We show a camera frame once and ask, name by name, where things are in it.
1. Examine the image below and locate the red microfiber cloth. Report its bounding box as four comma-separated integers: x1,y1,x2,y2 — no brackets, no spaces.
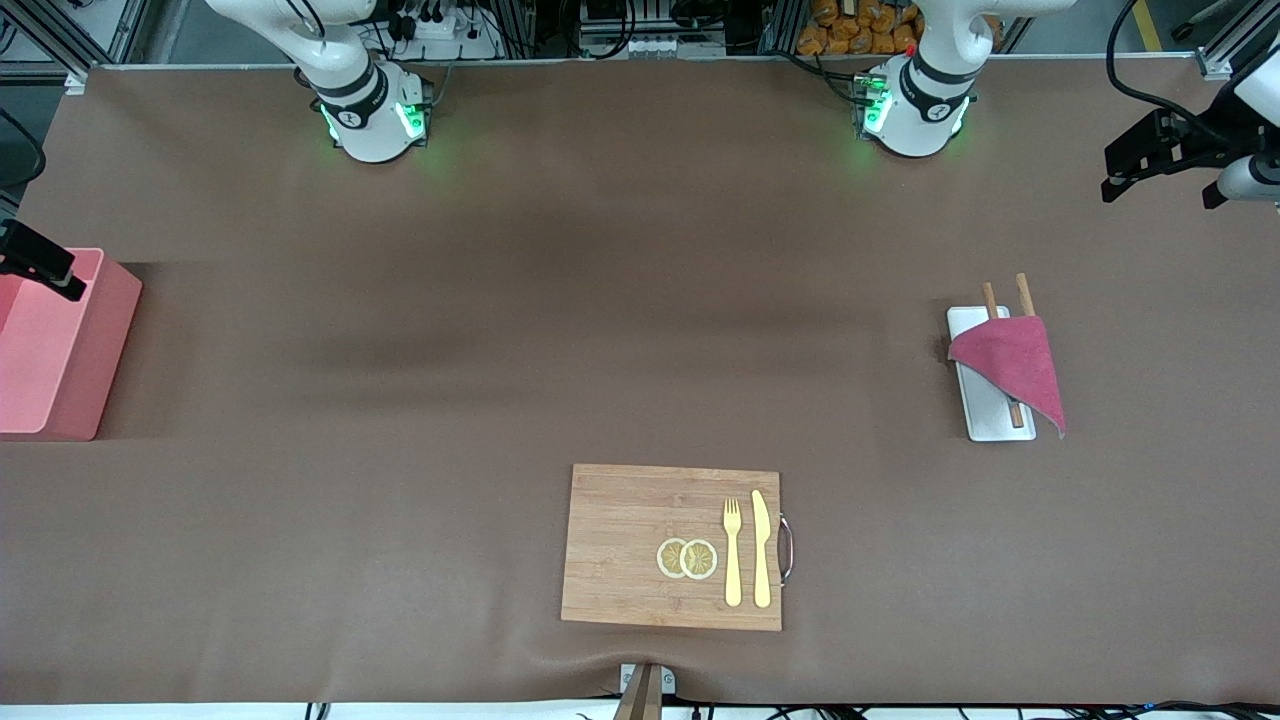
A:
948,316,1067,439

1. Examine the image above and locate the pink rectangular box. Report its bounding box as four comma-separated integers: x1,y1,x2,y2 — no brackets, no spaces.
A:
0,248,143,442

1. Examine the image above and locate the white rectangular tray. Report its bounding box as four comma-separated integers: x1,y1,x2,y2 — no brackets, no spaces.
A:
946,306,1038,443

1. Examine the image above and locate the pile of orange packets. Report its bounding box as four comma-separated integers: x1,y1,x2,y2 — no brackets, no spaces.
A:
797,0,1006,57

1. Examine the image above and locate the white power strip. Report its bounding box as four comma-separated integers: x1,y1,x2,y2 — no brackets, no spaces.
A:
385,8,501,63

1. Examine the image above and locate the yellow knife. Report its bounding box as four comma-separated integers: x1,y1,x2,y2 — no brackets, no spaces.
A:
751,489,773,609

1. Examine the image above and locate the yellow fork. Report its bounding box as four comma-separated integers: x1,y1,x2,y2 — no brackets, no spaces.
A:
722,497,744,608

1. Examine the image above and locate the bamboo cutting board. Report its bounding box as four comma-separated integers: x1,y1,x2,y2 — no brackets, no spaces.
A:
560,463,797,633

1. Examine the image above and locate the aluminium frame profile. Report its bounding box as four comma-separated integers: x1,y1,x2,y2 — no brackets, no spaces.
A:
1170,0,1280,81
0,0,191,96

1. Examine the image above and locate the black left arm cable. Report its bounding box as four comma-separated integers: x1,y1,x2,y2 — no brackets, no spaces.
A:
1105,0,1241,143

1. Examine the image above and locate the black loose cable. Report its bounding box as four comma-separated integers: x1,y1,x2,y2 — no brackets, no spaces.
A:
0,108,48,191

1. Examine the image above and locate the dark equipment with cables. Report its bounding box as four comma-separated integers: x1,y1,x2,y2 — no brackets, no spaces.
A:
578,0,746,59

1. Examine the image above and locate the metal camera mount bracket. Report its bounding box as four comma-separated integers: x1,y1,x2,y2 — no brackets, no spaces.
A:
618,662,677,720

